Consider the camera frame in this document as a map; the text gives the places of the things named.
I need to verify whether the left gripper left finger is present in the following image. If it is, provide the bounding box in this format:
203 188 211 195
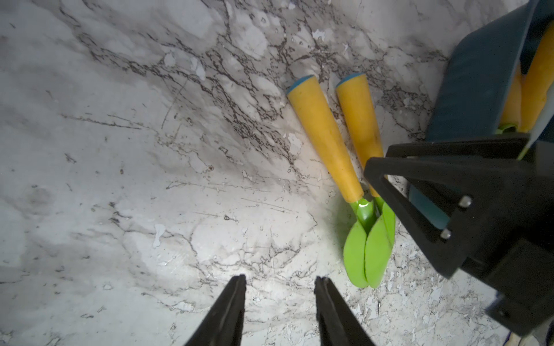
186 275 246 346

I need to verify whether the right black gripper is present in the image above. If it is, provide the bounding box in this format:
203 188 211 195
364 133 553 335

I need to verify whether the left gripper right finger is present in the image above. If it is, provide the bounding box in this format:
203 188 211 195
315 277 375 346

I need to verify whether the yellow plastic shovel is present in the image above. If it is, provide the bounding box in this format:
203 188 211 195
496 22 553 133

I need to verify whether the green shovel yellow handle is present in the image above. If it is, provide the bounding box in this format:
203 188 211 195
287 75 392 288
336 73 396 288

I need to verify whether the teal plastic storage box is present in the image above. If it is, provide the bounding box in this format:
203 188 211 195
406 0 554 230

